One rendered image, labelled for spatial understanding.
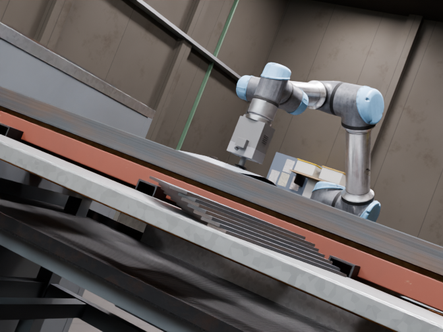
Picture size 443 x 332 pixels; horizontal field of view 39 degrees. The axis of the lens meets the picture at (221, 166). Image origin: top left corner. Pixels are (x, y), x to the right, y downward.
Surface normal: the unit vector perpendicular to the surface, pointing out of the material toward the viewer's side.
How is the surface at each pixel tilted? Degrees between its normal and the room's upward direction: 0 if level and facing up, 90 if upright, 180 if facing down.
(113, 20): 90
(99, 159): 90
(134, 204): 90
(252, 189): 90
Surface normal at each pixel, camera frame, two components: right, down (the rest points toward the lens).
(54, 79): 0.84, 0.31
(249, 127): -0.50, -0.23
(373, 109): 0.72, 0.13
